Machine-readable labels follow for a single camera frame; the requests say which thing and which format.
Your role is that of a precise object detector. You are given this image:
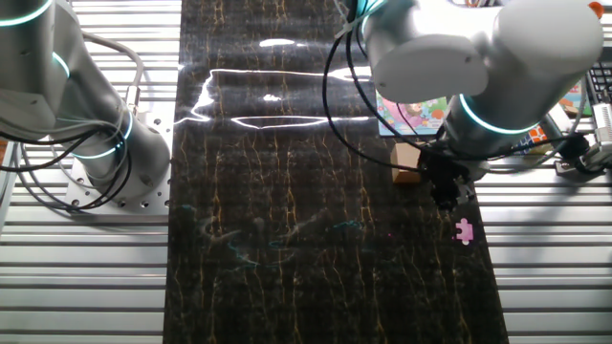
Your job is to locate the black base cable bundle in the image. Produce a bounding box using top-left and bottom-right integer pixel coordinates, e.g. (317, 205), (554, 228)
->
(0, 109), (136, 212)

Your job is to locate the pink jigsaw puzzle piece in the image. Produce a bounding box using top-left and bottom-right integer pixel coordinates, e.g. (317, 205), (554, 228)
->
(454, 217), (475, 247)

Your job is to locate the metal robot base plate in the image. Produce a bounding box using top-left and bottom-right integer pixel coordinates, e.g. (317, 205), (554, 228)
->
(64, 99), (174, 215)

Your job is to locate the colourful butterfly puzzle board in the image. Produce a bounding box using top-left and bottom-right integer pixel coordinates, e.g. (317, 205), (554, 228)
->
(375, 89), (451, 138)

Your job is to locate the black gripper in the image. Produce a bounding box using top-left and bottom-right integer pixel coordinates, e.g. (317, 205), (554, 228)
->
(420, 152), (473, 212)

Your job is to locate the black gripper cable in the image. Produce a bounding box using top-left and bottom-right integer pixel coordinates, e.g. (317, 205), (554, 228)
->
(321, 0), (592, 174)

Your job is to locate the thick grey base cable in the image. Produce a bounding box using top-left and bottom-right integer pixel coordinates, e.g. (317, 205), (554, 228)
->
(78, 30), (145, 117)

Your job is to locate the black marble pattern mat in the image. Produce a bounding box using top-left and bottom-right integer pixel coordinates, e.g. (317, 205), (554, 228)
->
(162, 0), (511, 344)

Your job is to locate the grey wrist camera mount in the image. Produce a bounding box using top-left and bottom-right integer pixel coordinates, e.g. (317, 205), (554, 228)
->
(456, 176), (476, 204)

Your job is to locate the black computer keyboard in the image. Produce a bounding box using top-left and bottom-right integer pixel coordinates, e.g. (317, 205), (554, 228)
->
(586, 60), (612, 105)

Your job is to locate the plain wooden block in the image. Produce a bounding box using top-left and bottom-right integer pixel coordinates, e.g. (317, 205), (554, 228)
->
(390, 141), (426, 185)

